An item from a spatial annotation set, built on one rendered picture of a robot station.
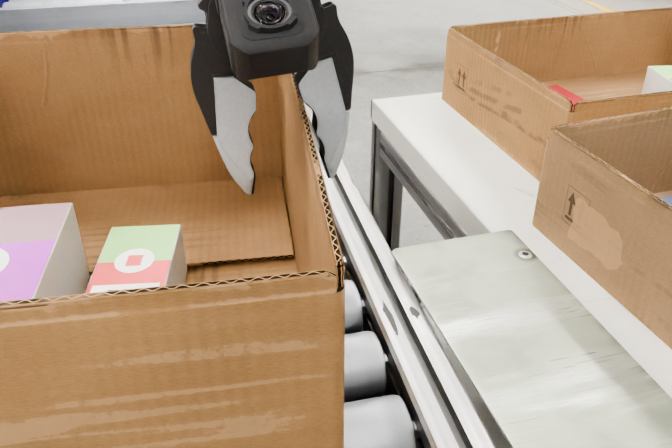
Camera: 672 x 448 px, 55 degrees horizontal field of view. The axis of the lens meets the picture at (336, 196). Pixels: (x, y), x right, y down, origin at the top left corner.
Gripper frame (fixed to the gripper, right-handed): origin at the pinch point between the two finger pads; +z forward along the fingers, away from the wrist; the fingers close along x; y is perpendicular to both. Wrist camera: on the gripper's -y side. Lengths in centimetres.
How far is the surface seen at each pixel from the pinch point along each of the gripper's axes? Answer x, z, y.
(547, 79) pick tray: -42, 15, 39
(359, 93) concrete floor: -59, 93, 231
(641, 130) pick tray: -33.6, 6.9, 7.4
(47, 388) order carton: 13.1, -2.3, -18.1
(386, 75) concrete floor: -78, 95, 252
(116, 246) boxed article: 13.6, 5.1, 3.6
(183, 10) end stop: 7, 9, 89
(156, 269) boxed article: 10.6, 5.4, -0.1
